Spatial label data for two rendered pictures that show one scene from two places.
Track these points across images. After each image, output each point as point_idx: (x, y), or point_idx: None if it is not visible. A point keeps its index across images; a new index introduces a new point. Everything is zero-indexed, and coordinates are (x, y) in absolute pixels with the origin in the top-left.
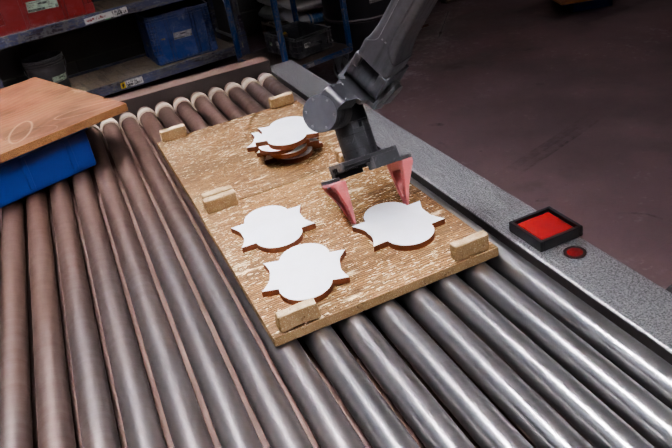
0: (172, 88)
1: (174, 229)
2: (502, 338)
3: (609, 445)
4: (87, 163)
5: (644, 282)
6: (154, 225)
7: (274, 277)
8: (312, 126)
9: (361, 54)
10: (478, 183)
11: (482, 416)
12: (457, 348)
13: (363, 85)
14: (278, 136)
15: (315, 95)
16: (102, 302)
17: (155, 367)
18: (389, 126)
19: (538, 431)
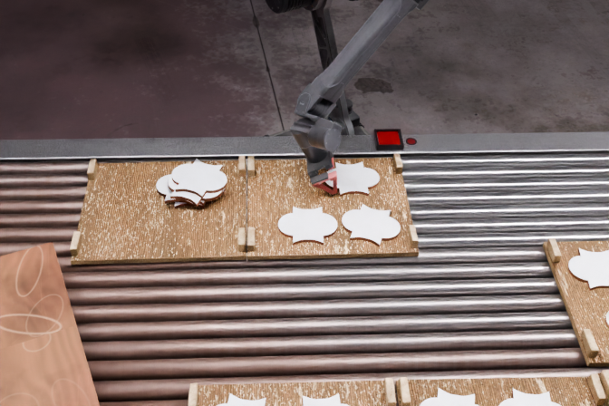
0: None
1: (241, 277)
2: (457, 186)
3: (526, 188)
4: None
5: (447, 136)
6: (227, 286)
7: (369, 236)
8: (331, 149)
9: (323, 96)
10: None
11: (500, 209)
12: (453, 201)
13: (318, 113)
14: (206, 183)
15: (329, 130)
16: (313, 326)
17: (400, 308)
18: (196, 140)
19: (513, 199)
